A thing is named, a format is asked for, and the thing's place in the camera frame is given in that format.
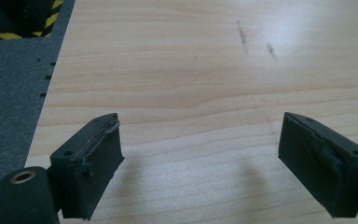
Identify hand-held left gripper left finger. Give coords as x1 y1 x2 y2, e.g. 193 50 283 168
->
48 113 125 221

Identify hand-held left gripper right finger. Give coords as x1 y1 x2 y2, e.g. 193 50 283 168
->
278 112 358 218

